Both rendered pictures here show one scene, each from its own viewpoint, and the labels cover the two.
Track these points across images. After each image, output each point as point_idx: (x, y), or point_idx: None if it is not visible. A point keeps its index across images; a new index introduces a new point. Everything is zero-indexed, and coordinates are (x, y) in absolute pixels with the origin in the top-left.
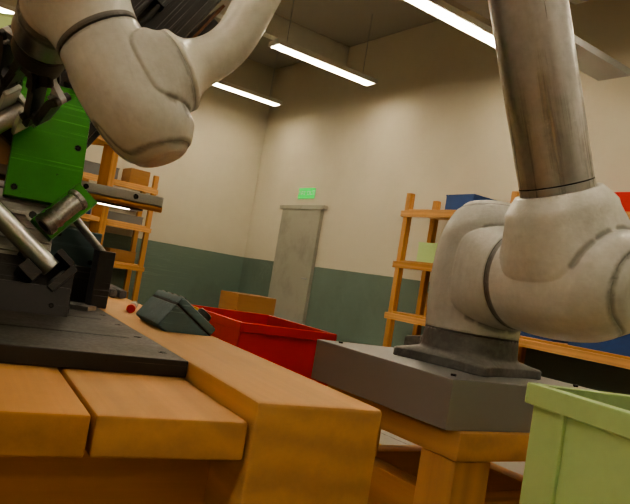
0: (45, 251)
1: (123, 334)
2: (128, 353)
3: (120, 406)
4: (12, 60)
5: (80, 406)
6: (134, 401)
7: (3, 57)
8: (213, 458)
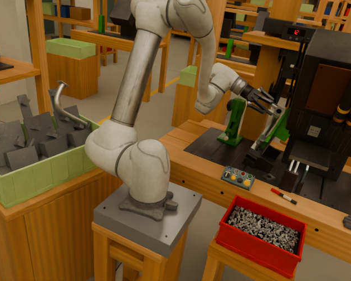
0: (251, 147)
1: (214, 158)
2: (190, 146)
3: (168, 137)
4: (268, 96)
5: (170, 135)
6: (170, 139)
7: (264, 95)
8: None
